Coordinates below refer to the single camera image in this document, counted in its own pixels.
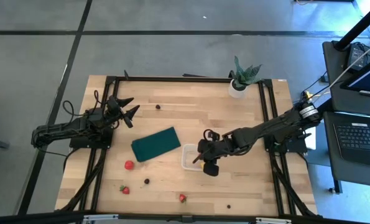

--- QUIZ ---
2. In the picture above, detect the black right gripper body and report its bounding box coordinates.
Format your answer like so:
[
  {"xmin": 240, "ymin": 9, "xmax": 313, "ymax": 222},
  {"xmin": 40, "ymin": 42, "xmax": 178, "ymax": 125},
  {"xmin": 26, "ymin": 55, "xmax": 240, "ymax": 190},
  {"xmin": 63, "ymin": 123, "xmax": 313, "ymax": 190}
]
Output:
[{"xmin": 197, "ymin": 138, "xmax": 228, "ymax": 163}]

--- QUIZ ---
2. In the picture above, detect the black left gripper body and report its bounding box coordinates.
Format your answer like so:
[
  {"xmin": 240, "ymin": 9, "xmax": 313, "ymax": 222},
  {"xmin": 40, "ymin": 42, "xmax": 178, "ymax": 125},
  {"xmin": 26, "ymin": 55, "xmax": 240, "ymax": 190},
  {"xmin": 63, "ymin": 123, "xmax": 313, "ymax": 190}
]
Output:
[{"xmin": 105, "ymin": 95, "xmax": 134, "ymax": 129}]

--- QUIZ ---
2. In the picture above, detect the clear plastic tupperware container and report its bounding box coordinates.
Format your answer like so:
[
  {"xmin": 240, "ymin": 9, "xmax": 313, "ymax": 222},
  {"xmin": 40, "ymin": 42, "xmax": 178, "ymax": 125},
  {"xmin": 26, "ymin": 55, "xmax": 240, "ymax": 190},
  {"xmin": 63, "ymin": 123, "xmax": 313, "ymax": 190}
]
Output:
[{"xmin": 180, "ymin": 143, "xmax": 206, "ymax": 172}]

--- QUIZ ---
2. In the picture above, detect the dark green cloth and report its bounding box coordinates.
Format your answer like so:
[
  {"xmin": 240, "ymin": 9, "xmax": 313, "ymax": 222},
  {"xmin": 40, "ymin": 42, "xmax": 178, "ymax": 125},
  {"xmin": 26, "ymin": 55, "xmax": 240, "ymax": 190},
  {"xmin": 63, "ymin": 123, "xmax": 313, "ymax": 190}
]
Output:
[{"xmin": 131, "ymin": 126, "xmax": 182, "ymax": 163}]

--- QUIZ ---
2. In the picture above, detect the snake plant in white pot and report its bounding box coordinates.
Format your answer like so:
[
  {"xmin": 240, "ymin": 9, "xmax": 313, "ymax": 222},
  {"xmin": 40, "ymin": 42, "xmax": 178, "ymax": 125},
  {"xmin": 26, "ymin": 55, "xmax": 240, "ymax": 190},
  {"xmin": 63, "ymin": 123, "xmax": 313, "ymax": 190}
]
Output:
[{"xmin": 228, "ymin": 55, "xmax": 263, "ymax": 99}]

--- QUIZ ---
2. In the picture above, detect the laptop computer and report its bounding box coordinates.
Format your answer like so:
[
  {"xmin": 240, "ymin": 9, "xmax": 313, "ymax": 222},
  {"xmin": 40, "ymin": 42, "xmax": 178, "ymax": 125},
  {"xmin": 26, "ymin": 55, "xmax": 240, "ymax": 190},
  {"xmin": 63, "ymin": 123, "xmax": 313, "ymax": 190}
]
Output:
[{"xmin": 322, "ymin": 40, "xmax": 370, "ymax": 195}]

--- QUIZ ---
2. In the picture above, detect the black laptop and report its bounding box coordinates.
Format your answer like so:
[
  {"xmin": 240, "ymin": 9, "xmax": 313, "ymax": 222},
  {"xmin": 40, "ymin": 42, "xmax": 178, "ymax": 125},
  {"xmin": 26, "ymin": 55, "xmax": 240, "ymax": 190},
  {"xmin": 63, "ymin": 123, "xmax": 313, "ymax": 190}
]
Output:
[{"xmin": 333, "ymin": 121, "xmax": 370, "ymax": 167}]

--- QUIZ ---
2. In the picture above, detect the black power adapter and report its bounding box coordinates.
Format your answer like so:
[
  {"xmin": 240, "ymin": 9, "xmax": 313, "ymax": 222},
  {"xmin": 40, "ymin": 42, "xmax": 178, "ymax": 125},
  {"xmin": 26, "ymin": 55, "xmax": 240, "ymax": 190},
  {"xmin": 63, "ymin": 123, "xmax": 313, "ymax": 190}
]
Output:
[{"xmin": 346, "ymin": 43, "xmax": 370, "ymax": 71}]

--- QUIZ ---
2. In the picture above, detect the black metal pole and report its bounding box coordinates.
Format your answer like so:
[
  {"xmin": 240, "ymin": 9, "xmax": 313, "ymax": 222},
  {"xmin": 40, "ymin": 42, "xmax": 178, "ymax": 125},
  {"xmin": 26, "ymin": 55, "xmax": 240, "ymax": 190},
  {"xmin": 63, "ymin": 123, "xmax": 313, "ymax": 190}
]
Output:
[{"xmin": 333, "ymin": 0, "xmax": 370, "ymax": 52}]

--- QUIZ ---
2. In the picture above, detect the black aluminium table frame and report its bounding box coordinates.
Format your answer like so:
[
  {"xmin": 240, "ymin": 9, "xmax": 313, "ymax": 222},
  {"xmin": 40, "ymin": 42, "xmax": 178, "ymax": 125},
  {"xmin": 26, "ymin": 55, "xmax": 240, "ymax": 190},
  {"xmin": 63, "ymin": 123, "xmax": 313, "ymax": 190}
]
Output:
[{"xmin": 60, "ymin": 70, "xmax": 318, "ymax": 224}]

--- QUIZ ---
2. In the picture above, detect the silver frame bracket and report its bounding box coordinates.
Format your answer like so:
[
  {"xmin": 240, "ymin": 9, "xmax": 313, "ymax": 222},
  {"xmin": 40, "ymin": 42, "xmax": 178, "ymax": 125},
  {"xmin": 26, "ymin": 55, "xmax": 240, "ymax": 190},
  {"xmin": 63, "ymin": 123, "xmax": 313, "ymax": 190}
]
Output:
[
  {"xmin": 83, "ymin": 213, "xmax": 119, "ymax": 222},
  {"xmin": 255, "ymin": 217, "xmax": 293, "ymax": 224}
]

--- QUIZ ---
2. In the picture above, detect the white thin cable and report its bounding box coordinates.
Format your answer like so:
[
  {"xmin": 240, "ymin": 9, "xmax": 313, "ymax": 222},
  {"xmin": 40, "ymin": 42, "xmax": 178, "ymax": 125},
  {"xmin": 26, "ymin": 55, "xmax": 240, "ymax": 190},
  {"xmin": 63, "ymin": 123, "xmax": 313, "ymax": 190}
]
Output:
[{"xmin": 326, "ymin": 36, "xmax": 370, "ymax": 93}]

